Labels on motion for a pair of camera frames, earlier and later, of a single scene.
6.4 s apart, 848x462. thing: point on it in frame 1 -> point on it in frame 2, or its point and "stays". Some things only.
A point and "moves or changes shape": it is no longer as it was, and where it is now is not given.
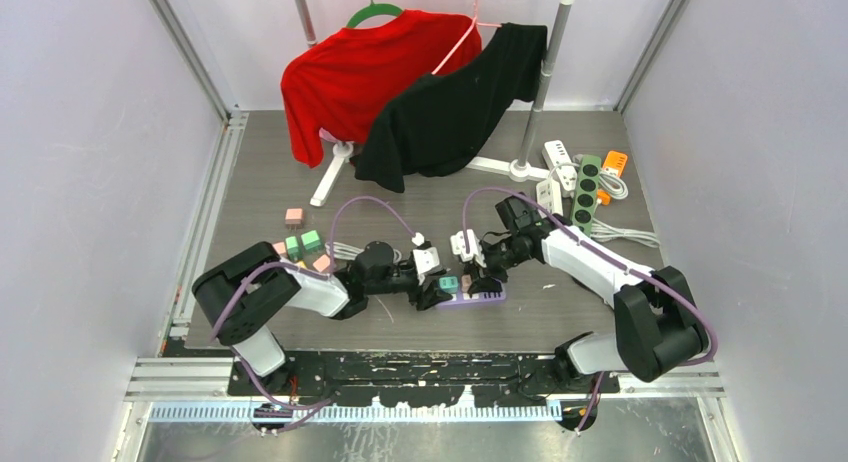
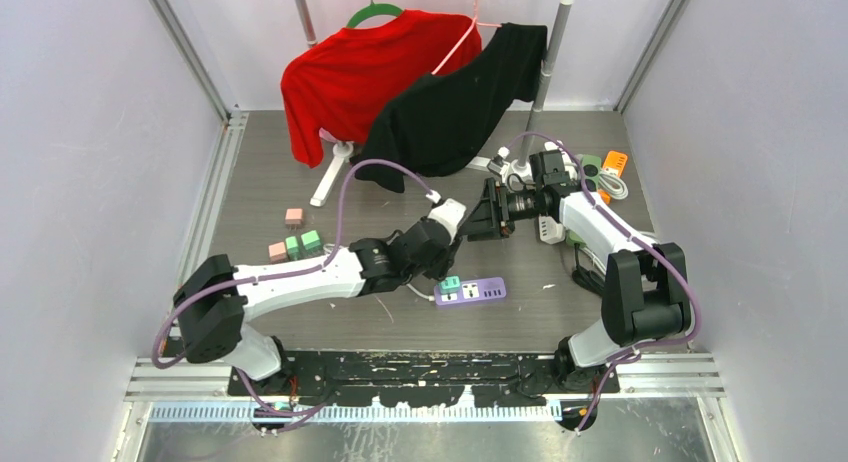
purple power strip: x=462 y=298 stays
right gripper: x=484 y=284 -> x=485 y=221
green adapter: x=310 y=239 stays
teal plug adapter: x=449 y=283 stays
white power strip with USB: x=559 y=165 moves or changes shape
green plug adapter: x=292 y=247 stays
